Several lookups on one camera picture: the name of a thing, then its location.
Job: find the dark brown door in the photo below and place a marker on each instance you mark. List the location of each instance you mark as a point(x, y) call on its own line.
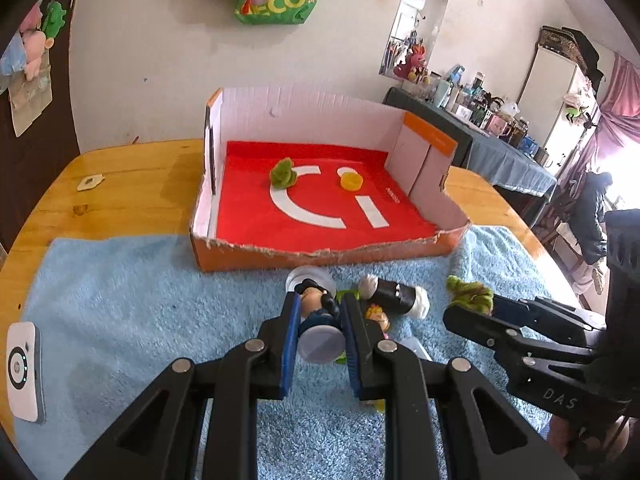
point(50, 120)

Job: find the green plush toy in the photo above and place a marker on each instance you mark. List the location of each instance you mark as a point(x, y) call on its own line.
point(283, 172)

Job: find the clear plastic pouch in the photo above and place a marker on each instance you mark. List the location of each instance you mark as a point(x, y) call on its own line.
point(32, 102)

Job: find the small green toy figure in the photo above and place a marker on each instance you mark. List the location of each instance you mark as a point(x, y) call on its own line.
point(341, 360)

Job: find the dark jacket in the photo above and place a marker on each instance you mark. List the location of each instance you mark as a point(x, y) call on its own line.
point(590, 215)

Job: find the row of bottles and jars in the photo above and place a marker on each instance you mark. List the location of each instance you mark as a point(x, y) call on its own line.
point(480, 105)

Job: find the cloth-covered side table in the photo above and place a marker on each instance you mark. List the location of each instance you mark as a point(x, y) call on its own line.
point(500, 160)

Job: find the small pale table tag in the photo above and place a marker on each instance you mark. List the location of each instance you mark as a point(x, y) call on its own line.
point(90, 182)

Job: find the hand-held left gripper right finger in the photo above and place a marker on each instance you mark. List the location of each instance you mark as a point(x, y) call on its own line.
point(352, 345)

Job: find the pink rabbit plush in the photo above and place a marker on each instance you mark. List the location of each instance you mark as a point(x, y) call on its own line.
point(412, 62)

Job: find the green hanging plush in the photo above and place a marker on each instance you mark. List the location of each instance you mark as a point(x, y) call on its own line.
point(54, 19)

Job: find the wall mirror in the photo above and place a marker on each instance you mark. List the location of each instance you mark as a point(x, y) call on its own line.
point(425, 5)

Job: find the white electronic device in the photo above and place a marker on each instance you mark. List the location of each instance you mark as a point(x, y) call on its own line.
point(22, 370)

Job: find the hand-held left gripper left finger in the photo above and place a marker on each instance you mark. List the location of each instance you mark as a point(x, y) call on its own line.
point(290, 340)

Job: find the dark woven basket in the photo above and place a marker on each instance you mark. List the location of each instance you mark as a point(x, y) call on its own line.
point(565, 45)

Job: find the white refrigerator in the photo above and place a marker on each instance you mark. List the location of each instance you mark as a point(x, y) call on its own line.
point(550, 90)

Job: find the dark-haired toy figurine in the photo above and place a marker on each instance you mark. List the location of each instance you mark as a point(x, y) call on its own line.
point(312, 305)

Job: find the green knitted toy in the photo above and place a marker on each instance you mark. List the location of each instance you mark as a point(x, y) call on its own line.
point(470, 292)

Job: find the pink plush toy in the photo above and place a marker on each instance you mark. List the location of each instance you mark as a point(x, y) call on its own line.
point(31, 19)
point(32, 60)

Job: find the blonde girl toy figurine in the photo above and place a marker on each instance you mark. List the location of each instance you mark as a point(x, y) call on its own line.
point(376, 316)

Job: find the light blue towel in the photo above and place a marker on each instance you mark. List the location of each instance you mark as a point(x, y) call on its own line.
point(150, 300)

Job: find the black and white toy roll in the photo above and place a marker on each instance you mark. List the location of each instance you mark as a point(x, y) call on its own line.
point(390, 295)

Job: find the orange cardboard box red inside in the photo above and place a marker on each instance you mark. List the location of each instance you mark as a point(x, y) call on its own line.
point(250, 200)

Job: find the pink curtain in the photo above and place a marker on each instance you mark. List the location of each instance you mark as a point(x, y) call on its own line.
point(620, 110)

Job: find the clear plastic capsule half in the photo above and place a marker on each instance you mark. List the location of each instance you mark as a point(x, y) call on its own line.
point(307, 276)
point(415, 347)

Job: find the person's right hand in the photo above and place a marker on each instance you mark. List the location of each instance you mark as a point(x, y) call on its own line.
point(621, 441)

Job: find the yellow toy cylinder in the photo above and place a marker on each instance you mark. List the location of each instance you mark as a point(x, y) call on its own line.
point(351, 180)

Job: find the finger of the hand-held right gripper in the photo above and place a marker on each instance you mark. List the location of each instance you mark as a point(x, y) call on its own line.
point(480, 330)
point(510, 310)

